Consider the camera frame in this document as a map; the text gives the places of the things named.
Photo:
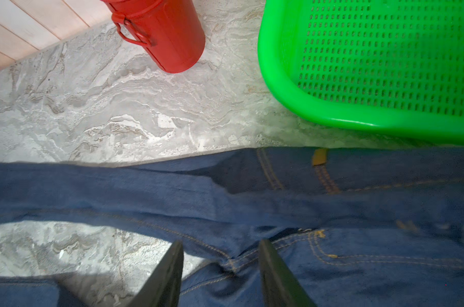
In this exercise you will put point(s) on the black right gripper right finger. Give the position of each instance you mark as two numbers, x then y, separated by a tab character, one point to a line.
279	286

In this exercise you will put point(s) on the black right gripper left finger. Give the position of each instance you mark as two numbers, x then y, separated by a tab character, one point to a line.
163	286

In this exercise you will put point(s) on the blue denim trousers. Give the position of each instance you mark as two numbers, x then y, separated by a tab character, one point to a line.
355	226

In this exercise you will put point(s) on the green plastic basket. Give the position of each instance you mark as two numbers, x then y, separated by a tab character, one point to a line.
388	67

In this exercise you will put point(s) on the red metal pencil cup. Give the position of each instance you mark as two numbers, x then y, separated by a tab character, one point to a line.
169	31

